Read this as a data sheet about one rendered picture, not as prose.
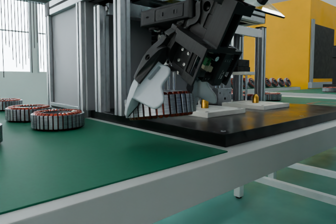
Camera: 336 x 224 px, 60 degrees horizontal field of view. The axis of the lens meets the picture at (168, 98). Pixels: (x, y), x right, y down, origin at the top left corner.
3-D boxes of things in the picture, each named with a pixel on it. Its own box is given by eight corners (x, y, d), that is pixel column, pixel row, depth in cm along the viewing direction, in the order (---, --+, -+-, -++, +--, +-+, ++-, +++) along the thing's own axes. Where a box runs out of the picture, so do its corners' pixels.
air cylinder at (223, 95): (231, 103, 104) (231, 87, 104) (218, 104, 99) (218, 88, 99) (220, 102, 108) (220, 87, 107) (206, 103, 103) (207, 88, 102)
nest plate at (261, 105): (289, 106, 92) (289, 102, 92) (264, 110, 82) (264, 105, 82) (248, 103, 103) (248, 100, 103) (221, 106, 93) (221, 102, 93)
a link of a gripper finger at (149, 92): (130, 129, 37) (179, 75, 36) (109, 103, 40) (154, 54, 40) (143, 136, 39) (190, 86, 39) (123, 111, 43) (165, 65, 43)
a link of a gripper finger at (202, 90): (208, 126, 48) (206, 85, 41) (186, 105, 51) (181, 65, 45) (222, 116, 49) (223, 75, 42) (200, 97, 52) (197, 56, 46)
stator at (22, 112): (24, 116, 84) (24, 103, 83) (60, 117, 82) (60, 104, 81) (-6, 122, 73) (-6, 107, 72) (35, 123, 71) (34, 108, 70)
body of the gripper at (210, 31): (187, 91, 36) (227, -5, 31) (150, 59, 42) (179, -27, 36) (225, 89, 41) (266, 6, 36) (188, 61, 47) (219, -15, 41)
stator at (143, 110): (211, 112, 46) (208, 89, 46) (155, 119, 39) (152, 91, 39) (165, 116, 54) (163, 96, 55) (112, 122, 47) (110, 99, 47)
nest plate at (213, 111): (245, 112, 76) (245, 108, 76) (207, 118, 66) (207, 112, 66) (202, 108, 87) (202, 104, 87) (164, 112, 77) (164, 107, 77)
